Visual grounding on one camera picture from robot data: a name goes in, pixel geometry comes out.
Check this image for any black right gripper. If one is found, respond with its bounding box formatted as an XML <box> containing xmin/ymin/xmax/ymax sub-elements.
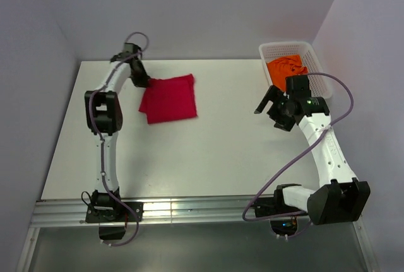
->
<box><xmin>254</xmin><ymin>85</ymin><xmax>296</xmax><ymax>132</ymax></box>

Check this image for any white perforated plastic basket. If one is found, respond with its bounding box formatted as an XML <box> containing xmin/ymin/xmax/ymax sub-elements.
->
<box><xmin>259</xmin><ymin>41</ymin><xmax>323</xmax><ymax>91</ymax></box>

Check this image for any orange t shirt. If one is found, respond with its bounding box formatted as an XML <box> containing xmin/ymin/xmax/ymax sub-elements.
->
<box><xmin>266</xmin><ymin>55</ymin><xmax>308</xmax><ymax>92</ymax></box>

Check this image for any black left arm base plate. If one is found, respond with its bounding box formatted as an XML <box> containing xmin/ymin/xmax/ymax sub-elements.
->
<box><xmin>85</xmin><ymin>202</ymin><xmax>144</xmax><ymax>223</ymax></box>

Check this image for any aluminium table edge rail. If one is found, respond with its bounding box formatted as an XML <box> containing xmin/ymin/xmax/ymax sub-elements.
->
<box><xmin>30</xmin><ymin>191</ymin><xmax>362</xmax><ymax>228</ymax></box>

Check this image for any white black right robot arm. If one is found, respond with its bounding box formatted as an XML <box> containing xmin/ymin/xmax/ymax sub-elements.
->
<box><xmin>254</xmin><ymin>85</ymin><xmax>371</xmax><ymax>225</ymax></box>

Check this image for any red t shirt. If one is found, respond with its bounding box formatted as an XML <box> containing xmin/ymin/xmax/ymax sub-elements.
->
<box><xmin>138</xmin><ymin>74</ymin><xmax>198</xmax><ymax>124</ymax></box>

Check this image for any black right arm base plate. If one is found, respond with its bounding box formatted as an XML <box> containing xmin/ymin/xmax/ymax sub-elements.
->
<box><xmin>252</xmin><ymin>196</ymin><xmax>307</xmax><ymax>218</ymax></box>

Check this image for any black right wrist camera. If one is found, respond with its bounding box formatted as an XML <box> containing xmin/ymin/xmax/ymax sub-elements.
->
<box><xmin>286</xmin><ymin>75</ymin><xmax>312</xmax><ymax>100</ymax></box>

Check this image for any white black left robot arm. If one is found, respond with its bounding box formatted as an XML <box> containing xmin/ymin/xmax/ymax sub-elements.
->
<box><xmin>85</xmin><ymin>42</ymin><xmax>150</xmax><ymax>221</ymax></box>

